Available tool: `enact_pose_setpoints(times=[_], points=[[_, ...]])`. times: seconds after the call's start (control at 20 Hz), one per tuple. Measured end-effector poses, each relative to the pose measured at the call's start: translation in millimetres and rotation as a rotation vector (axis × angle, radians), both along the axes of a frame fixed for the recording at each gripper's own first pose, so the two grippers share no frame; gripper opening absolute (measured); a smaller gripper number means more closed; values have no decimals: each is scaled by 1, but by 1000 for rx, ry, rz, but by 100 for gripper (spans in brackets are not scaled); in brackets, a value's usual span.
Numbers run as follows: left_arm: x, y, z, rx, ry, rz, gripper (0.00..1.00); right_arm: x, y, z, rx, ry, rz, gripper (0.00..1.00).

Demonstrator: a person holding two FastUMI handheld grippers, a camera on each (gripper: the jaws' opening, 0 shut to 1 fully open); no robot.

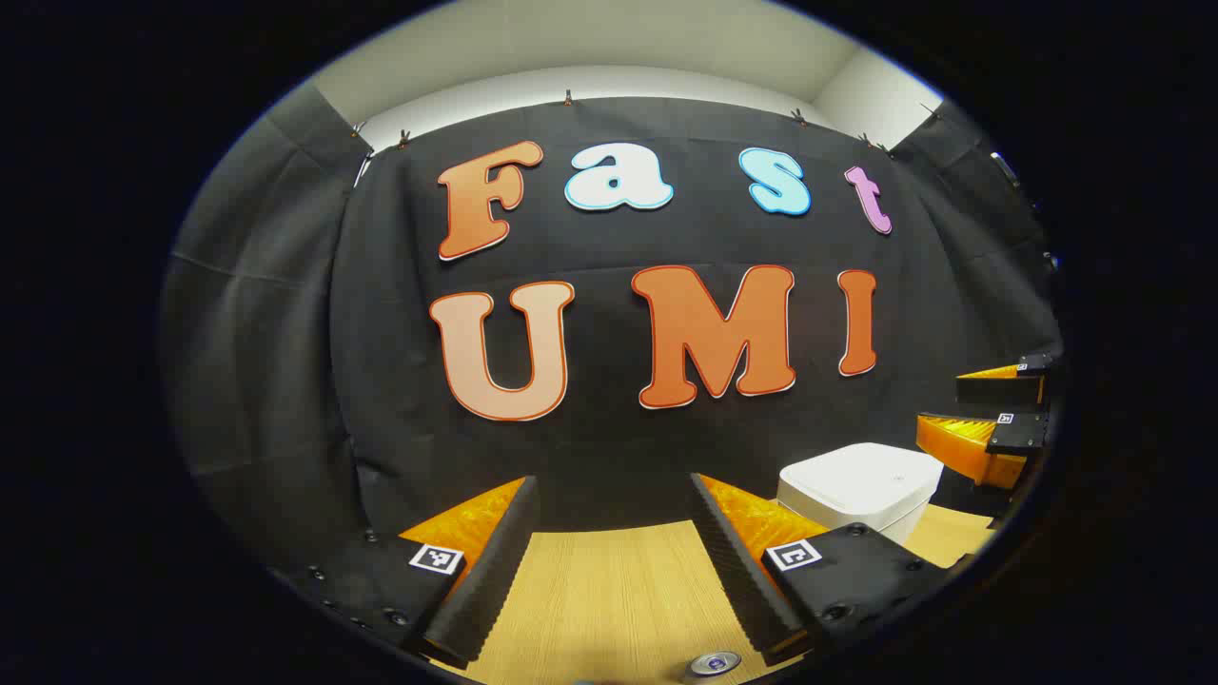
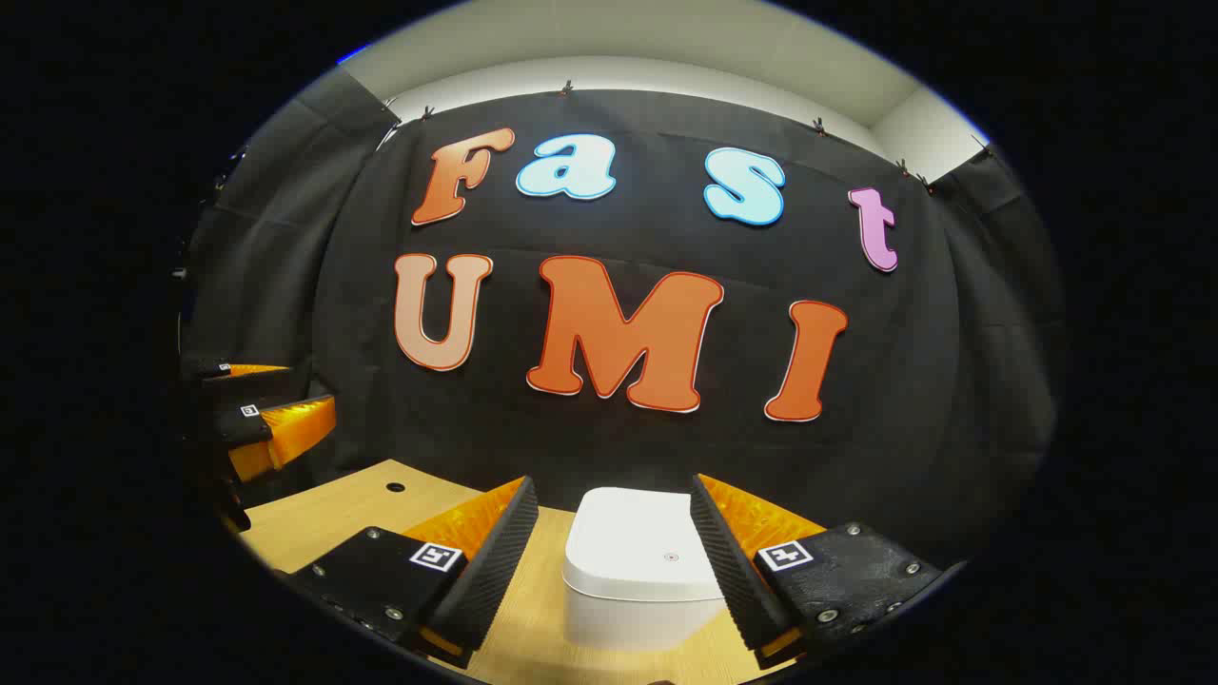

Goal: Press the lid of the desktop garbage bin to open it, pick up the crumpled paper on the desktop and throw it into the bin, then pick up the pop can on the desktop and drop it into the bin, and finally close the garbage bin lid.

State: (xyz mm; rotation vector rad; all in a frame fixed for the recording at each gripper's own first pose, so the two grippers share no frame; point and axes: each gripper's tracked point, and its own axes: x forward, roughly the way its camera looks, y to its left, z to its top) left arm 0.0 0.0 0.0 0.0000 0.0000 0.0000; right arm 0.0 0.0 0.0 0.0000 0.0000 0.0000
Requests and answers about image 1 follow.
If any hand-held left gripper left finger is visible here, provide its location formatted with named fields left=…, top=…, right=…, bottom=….
left=271, top=476, right=541, bottom=672

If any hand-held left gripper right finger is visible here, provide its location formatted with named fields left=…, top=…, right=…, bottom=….
left=687, top=472, right=954, bottom=669

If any silver blue pop can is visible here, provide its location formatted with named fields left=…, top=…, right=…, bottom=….
left=683, top=650, right=743, bottom=682

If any white desktop garbage bin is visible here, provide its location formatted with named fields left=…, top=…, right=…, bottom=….
left=776, top=442, right=945, bottom=545

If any wooden desktop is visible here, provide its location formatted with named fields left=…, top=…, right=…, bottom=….
left=455, top=502, right=998, bottom=685

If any black backdrop cloth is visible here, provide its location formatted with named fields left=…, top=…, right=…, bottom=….
left=160, top=81, right=1065, bottom=572

